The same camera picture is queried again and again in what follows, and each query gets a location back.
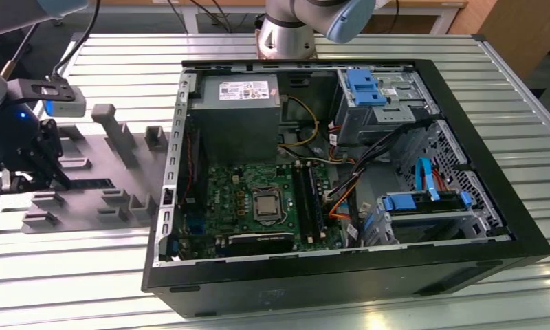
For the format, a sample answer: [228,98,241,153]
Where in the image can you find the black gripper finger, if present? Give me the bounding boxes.
[32,118,73,190]

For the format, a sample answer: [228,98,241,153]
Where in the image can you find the dark installed RAM stick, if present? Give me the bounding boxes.
[305,164,326,240]

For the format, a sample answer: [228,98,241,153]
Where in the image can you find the grey plastic parts rack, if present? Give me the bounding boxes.
[21,102,170,234]

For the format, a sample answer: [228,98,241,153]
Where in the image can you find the black case fan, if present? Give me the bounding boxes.
[182,161,210,210]

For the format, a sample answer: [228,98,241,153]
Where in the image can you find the grey power supply unit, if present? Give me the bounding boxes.
[189,74,284,164]

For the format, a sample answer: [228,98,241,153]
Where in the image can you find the metal CPU socket cover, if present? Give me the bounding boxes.
[250,187,286,224]

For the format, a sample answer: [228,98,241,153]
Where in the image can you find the white framed wooden desk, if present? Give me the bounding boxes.
[86,0,469,35]

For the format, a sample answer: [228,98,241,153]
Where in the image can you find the silver CPU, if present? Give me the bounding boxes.
[254,196,281,217]

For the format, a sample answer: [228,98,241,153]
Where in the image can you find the green Dell motherboard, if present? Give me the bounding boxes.
[173,161,349,259]

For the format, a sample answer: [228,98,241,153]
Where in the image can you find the black graphics card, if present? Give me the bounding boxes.
[213,230,297,257]

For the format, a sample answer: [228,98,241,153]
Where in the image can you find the black open PC case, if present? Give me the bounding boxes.
[140,58,550,319]

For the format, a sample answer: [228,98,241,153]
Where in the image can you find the blue plastic drive latch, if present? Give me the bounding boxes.
[348,68,389,107]

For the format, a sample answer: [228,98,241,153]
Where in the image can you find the silver optical drive cage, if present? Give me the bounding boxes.
[337,67,441,145]

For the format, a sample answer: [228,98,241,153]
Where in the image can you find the hard disk in blue carrier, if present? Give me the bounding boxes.
[378,192,473,217]

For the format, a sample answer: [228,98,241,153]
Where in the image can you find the silver disk bay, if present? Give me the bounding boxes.
[364,190,517,248]

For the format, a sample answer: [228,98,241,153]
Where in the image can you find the light wooden cabinet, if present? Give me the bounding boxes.
[446,0,550,82]

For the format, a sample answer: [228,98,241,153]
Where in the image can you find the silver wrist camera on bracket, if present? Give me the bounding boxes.
[8,78,86,117]

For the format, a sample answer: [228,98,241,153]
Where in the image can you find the red black twisted wire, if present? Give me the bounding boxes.
[185,132,198,189]

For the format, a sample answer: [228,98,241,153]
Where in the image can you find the black camera cable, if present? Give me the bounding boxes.
[49,0,102,82]

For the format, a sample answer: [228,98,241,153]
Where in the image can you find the yellow power wires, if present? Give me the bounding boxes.
[278,96,322,152]

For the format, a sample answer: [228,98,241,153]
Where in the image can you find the coloured wires with white label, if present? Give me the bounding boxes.
[325,122,349,164]

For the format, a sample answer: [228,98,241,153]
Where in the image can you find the black cable bundle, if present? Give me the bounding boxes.
[322,120,434,202]

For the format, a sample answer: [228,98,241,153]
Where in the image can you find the blue flat data wire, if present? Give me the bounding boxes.
[414,157,441,202]

